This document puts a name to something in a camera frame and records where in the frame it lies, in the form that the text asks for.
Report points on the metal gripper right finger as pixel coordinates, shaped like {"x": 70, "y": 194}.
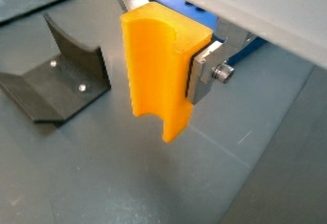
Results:
{"x": 212, "y": 62}

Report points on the blue shape sorter board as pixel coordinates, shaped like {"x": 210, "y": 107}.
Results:
{"x": 210, "y": 20}

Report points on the black curved fixture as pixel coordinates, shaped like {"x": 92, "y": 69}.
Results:
{"x": 63, "y": 85}

